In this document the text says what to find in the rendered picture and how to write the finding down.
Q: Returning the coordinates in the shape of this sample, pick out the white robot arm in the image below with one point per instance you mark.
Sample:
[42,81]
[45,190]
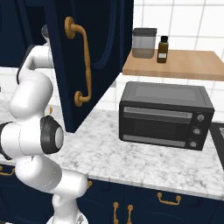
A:
[32,137]

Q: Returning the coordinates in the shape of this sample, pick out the brown bottle with black cap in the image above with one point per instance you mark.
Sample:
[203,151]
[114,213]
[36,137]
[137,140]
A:
[162,52]

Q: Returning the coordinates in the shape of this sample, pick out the navy open cabinet door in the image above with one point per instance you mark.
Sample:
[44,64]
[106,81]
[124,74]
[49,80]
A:
[99,35]

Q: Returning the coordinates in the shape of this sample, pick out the navy lower cabinet door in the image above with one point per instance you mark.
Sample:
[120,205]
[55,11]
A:
[102,204]
[140,215]

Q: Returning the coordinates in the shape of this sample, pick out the navy upper cabinet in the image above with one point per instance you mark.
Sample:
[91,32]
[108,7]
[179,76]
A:
[14,29]

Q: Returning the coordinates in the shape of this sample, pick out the black toaster oven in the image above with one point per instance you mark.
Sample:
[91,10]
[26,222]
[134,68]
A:
[157,122]

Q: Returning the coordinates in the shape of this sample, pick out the small orange object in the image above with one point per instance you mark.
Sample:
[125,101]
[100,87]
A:
[50,110]

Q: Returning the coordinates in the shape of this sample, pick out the grey canister with dark lid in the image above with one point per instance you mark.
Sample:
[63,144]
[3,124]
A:
[144,43]

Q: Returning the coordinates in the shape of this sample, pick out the wooden wall shelf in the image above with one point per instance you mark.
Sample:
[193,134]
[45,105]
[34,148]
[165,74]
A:
[186,65]

